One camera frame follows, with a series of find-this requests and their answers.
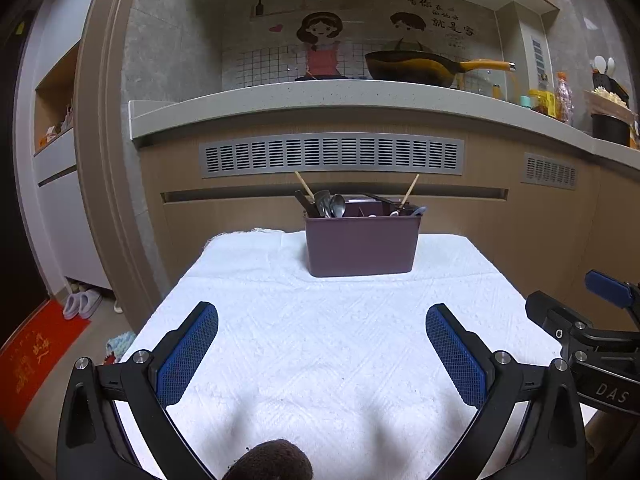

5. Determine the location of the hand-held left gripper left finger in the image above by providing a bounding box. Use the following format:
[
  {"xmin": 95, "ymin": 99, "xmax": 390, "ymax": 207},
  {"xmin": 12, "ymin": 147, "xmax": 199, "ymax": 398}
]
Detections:
[{"xmin": 56, "ymin": 301, "xmax": 220, "ymax": 480}]

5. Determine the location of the short grey vent grille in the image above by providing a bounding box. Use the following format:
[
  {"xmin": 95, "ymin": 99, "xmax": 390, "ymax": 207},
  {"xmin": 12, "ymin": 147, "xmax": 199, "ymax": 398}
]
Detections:
[{"xmin": 522, "ymin": 152, "xmax": 578, "ymax": 190}]

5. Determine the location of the black pot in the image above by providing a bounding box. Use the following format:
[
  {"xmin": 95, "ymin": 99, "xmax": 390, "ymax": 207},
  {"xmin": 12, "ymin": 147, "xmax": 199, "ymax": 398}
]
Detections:
[{"xmin": 590, "ymin": 112, "xmax": 632, "ymax": 147}]

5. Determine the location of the cartoon wall sticker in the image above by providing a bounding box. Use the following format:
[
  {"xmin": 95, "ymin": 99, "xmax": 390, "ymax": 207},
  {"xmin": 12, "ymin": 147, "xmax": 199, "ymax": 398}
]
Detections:
[{"xmin": 247, "ymin": 0, "xmax": 476, "ymax": 81}]

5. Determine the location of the basket with food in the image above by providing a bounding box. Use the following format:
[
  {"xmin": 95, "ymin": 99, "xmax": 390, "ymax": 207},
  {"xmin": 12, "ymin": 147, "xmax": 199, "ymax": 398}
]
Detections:
[{"xmin": 582, "ymin": 89, "xmax": 636, "ymax": 121}]

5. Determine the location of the white wall appliance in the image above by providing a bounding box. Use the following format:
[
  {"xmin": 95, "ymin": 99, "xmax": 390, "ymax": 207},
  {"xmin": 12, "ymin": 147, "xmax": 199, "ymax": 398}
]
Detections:
[{"xmin": 497, "ymin": 0, "xmax": 561, "ymax": 106}]

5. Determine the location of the dark fuzzy object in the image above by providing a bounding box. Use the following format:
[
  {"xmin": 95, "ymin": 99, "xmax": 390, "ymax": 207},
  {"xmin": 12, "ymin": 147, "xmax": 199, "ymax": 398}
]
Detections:
[{"xmin": 225, "ymin": 439, "xmax": 315, "ymax": 480}]

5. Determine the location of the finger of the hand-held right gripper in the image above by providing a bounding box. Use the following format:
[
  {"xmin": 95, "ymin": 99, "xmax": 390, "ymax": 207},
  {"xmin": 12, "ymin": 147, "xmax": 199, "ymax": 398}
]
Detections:
[
  {"xmin": 584, "ymin": 270, "xmax": 640, "ymax": 326},
  {"xmin": 525, "ymin": 290, "xmax": 591, "ymax": 343}
]

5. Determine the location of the black utensil holder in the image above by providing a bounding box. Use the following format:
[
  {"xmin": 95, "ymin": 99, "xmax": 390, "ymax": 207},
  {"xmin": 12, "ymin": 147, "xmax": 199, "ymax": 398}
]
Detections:
[{"xmin": 592, "ymin": 55, "xmax": 628, "ymax": 98}]

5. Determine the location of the white textured towel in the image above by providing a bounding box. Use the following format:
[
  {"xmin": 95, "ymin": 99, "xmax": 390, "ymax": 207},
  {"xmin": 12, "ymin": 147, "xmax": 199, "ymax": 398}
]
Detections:
[{"xmin": 116, "ymin": 227, "xmax": 601, "ymax": 480}]

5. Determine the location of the purple plastic utensil box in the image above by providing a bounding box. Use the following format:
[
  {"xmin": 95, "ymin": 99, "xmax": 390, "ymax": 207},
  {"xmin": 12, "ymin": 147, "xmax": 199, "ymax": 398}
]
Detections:
[{"xmin": 304, "ymin": 202, "xmax": 421, "ymax": 278}]

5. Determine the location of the black wok with yellow handle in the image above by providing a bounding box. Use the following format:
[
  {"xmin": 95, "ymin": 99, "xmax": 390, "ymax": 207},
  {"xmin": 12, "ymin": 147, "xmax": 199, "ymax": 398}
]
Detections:
[{"xmin": 364, "ymin": 50, "xmax": 516, "ymax": 88}]

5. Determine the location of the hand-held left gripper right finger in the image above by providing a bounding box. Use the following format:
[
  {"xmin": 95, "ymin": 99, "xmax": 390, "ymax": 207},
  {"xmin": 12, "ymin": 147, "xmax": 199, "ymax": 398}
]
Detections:
[{"xmin": 425, "ymin": 302, "xmax": 587, "ymax": 480}]

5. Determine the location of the light blue knitted cloth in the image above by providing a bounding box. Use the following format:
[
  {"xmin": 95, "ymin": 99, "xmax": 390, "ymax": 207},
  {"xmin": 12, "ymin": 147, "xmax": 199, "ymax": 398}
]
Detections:
[{"xmin": 103, "ymin": 331, "xmax": 137, "ymax": 365}]

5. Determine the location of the red doormat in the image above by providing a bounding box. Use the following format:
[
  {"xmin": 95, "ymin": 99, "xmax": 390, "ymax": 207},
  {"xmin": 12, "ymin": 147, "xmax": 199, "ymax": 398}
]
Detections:
[{"xmin": 0, "ymin": 300, "xmax": 91, "ymax": 433}]

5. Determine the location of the clear bottle with orange cap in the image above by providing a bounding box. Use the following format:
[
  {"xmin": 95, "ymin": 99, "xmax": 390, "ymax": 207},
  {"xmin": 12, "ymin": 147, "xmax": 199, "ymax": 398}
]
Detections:
[{"xmin": 555, "ymin": 71, "xmax": 573, "ymax": 126}]

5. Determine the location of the pale slipper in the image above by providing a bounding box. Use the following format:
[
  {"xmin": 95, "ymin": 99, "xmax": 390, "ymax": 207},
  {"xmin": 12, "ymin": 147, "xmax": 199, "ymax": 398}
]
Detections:
[
  {"xmin": 62, "ymin": 291, "xmax": 85, "ymax": 321},
  {"xmin": 77, "ymin": 287, "xmax": 103, "ymax": 320}
]

